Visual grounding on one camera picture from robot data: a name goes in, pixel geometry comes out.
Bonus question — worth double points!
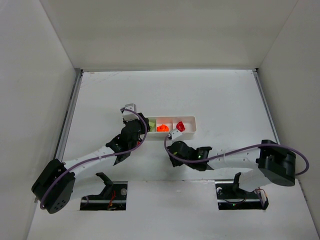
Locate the red curved lego piece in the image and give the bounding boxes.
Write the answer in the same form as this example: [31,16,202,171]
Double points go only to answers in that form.
[176,121,186,132]

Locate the orange round lego piece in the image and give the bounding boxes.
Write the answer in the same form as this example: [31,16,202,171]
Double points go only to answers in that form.
[156,124,170,132]

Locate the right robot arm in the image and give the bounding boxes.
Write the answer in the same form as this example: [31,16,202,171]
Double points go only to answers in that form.
[165,140,296,192]

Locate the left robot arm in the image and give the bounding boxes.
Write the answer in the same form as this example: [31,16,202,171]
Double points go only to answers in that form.
[31,110,151,214]

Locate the white divided sorting tray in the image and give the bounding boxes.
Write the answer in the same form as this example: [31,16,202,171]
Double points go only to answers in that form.
[146,116,197,140]

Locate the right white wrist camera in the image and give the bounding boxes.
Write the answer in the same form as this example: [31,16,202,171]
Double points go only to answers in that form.
[168,128,183,141]

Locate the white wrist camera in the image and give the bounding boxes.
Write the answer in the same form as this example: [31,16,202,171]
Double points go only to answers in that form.
[168,128,183,141]
[120,103,139,122]

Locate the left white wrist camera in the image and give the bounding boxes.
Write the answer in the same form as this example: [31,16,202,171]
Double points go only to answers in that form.
[120,103,139,122]

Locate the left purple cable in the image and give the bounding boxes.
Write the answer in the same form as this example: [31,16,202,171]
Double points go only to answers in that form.
[39,107,148,210]

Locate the purple cable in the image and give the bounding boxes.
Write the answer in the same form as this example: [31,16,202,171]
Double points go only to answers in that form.
[164,134,310,176]
[39,107,148,210]

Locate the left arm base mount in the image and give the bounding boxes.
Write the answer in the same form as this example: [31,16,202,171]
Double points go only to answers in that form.
[79,172,128,211]

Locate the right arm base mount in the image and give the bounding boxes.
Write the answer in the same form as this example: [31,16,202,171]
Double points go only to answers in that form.
[215,172,269,211]

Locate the left aluminium frame rail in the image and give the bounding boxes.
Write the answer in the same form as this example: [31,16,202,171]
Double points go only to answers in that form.
[53,68,84,162]

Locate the aluminium frame rail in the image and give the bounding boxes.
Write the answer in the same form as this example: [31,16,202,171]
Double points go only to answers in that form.
[252,69,280,144]
[53,68,84,162]

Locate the right aluminium frame rail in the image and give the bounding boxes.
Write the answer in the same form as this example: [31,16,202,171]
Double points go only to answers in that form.
[252,69,280,144]

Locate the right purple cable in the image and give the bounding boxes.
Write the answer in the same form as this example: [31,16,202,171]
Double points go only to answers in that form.
[164,134,310,176]

